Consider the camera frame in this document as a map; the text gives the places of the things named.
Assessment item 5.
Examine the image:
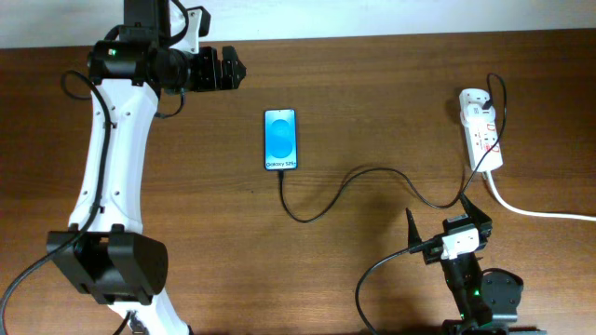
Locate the blue screen smartphone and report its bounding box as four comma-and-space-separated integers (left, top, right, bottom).
264, 109, 298, 170

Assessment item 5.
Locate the white charger adapter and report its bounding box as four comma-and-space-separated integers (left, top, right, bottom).
460, 103, 496, 127

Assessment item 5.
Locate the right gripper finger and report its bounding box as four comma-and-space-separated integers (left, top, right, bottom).
405, 208, 423, 254
460, 194, 492, 223

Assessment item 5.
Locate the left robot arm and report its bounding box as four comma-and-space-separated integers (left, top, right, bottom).
47, 1, 246, 334

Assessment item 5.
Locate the black charging cable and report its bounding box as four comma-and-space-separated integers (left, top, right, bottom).
278, 73, 508, 224

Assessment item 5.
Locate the white power strip cord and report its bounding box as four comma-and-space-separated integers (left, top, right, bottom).
483, 170, 596, 222

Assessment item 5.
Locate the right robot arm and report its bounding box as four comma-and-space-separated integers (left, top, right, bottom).
406, 195, 523, 334

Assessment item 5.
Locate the white power strip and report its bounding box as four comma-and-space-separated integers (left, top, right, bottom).
459, 88, 503, 173

